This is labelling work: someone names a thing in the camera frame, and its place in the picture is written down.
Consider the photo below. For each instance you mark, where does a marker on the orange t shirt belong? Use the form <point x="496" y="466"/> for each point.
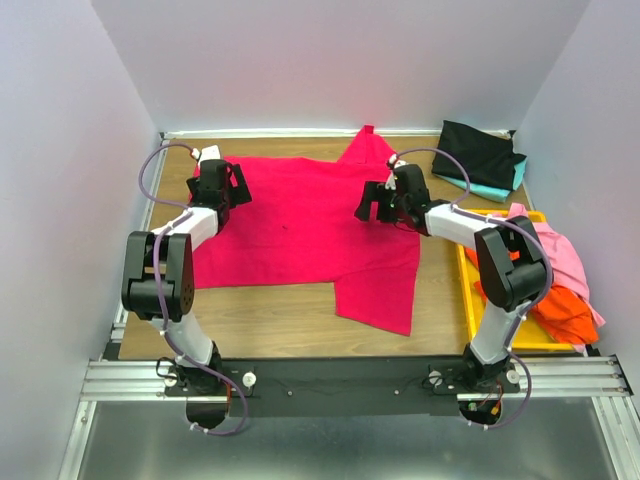
<point x="565" y="312"/>

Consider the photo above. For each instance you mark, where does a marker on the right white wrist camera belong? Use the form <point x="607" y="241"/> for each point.
<point x="394" y="163"/>

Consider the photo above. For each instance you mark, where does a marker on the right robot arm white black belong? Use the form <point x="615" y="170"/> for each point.
<point x="514" y="270"/>

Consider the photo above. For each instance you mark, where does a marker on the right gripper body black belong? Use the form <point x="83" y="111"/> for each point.
<point x="396" y="206"/>

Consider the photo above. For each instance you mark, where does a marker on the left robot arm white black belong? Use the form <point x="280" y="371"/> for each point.
<point x="158" y="283"/>

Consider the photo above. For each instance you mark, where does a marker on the folded black t shirt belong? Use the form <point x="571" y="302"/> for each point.
<point x="487" y="159"/>

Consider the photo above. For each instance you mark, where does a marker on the light pink t shirt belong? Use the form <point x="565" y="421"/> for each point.
<point x="565" y="255"/>

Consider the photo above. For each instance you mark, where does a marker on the aluminium frame rail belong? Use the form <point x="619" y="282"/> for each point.
<point x="573" y="419"/>

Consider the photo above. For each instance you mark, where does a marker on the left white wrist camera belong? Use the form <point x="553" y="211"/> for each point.
<point x="209" y="153"/>

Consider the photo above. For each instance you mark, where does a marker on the magenta t shirt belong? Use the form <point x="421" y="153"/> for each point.
<point x="300" y="228"/>

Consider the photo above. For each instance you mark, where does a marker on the folded teal t shirt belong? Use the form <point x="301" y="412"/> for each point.
<point x="500" y="195"/>

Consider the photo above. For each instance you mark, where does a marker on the yellow plastic bin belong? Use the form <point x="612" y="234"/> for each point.
<point x="530" y="337"/>

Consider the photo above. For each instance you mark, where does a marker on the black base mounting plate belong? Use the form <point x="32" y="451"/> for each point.
<point x="335" y="387"/>

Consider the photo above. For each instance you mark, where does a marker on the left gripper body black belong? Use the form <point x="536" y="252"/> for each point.
<point x="193" y="185"/>

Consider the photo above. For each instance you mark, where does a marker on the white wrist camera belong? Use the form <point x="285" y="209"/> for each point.
<point x="209" y="153"/>
<point x="394" y="163"/>

